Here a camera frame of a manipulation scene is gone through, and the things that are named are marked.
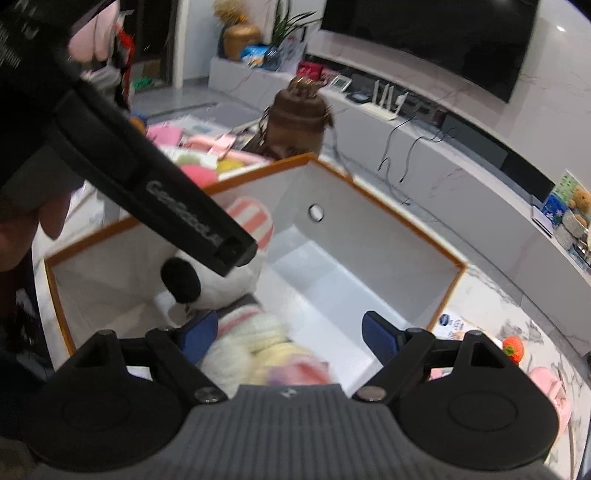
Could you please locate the black wall television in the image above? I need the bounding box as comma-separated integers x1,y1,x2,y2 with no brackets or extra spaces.
318,0,541,103

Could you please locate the white router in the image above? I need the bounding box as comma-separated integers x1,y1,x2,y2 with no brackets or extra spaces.
360,79,409,121

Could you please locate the pink round plush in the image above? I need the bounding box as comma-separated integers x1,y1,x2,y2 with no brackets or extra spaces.
180,164,218,188

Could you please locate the pink fabric pouch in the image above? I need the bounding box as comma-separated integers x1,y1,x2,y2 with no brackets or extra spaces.
526,366,572,457

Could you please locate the pink flat case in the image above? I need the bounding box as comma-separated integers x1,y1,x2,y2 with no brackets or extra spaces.
147,124,183,148

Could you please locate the brown water bottle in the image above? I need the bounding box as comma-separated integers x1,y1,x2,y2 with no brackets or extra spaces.
252,76,335,160

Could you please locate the white framed picture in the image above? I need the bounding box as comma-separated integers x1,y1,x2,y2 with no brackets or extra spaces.
279,39,308,72

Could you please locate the white marble desktop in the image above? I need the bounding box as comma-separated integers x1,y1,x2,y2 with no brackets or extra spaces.
429,265,591,480

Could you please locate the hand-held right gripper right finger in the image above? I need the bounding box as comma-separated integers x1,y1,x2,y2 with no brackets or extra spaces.
352,311,518,405

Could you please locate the black cable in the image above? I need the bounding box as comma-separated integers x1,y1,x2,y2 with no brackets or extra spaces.
376,115,458,206

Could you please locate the white pink knitted pouch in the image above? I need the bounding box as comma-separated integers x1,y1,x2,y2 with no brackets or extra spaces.
201,307,331,400

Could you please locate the pink folding stand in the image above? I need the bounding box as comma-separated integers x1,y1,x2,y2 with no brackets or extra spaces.
182,134,241,155

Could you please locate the white plush toy striped hat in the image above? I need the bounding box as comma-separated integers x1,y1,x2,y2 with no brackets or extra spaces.
159,196,278,324

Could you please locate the brown teddy bear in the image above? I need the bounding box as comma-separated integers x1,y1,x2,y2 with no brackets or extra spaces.
567,187,591,217

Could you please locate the person's left hand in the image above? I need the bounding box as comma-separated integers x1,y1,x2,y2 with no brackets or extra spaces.
0,190,73,274

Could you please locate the gold vase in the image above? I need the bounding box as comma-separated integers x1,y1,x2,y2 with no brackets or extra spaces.
223,23,263,63

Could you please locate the orange cardboard box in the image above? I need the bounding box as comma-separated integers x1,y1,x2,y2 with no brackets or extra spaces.
44,154,469,377

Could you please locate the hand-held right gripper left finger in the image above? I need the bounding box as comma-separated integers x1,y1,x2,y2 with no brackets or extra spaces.
69,310,230,407

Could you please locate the green blue painting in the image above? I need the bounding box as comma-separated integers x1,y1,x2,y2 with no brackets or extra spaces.
541,170,581,237

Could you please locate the slim green potted plant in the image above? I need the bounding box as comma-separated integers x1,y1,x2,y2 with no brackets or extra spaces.
268,0,324,47

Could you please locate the blue snack bag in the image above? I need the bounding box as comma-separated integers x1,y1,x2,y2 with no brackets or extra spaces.
242,44,282,70

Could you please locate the white marble TV cabinet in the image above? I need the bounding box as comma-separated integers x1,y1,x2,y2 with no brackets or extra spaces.
208,53,591,358

